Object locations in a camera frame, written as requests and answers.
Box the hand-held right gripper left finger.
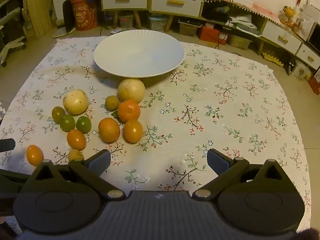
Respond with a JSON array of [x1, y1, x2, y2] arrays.
[[27, 149, 126, 201]]

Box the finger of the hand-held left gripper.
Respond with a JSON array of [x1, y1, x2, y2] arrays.
[[0, 169, 30, 189], [0, 138, 16, 153]]

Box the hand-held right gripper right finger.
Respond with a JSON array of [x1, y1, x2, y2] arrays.
[[191, 148, 292, 201]]

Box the small yellow plum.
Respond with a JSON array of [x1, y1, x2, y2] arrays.
[[68, 149, 85, 161]]

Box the smooth orange tomato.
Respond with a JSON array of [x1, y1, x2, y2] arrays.
[[26, 145, 44, 166], [67, 129, 87, 150], [124, 119, 143, 143]]

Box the mandarin orange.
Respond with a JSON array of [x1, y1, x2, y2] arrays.
[[98, 117, 121, 143], [117, 100, 141, 122]]

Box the green tomato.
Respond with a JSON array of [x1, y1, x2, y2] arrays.
[[59, 114, 76, 132], [76, 116, 91, 133]]

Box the yellow-green tomato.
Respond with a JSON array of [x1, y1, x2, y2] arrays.
[[52, 106, 66, 122]]

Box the small brown kiwi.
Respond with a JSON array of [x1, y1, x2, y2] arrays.
[[105, 95, 120, 111]]

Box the speckled pale yellow pear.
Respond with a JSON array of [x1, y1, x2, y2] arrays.
[[63, 90, 89, 115]]

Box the white ribbed plate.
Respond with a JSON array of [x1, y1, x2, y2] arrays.
[[93, 29, 185, 78]]

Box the floral tablecloth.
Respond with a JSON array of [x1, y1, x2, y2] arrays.
[[0, 36, 312, 233]]

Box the white office chair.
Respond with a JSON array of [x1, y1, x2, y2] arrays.
[[0, 7, 27, 67]]

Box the egg tray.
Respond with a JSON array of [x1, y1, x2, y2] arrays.
[[261, 51, 286, 67]]

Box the beige storage box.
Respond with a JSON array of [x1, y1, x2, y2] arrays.
[[228, 34, 252, 50]]

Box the white patterned carton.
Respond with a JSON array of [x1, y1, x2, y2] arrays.
[[292, 62, 313, 81]]

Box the red cartons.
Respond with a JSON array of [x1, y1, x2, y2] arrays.
[[308, 69, 320, 95]]

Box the red cardboard box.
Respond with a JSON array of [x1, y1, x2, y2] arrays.
[[199, 26, 229, 46]]

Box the storage box with dark lid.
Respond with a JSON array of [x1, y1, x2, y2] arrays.
[[178, 19, 202, 36]]

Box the light wooden desk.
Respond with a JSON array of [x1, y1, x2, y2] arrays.
[[0, 0, 53, 39]]

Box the low wooden media stand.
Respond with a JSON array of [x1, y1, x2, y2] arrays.
[[202, 0, 320, 75]]

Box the pile of papers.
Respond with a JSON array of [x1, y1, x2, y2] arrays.
[[229, 14, 258, 30]]

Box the black panel on oval base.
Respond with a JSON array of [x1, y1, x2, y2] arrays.
[[52, 0, 76, 38]]

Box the small clear storage box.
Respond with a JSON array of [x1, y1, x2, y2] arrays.
[[119, 15, 135, 28]]

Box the black bag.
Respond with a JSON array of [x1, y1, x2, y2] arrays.
[[201, 4, 230, 25]]

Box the orange printed bag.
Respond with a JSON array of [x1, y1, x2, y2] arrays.
[[70, 0, 98, 31]]

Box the clear box with blue lid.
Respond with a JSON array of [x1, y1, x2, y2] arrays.
[[149, 15, 169, 32]]

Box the pink table runner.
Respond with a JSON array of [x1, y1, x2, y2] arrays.
[[186, 0, 284, 24]]

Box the decorative bowl with oranges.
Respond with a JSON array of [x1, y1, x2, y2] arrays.
[[278, 5, 300, 28]]

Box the wooden cabinet with white drawer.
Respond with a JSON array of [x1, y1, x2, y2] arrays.
[[149, 0, 204, 32]]

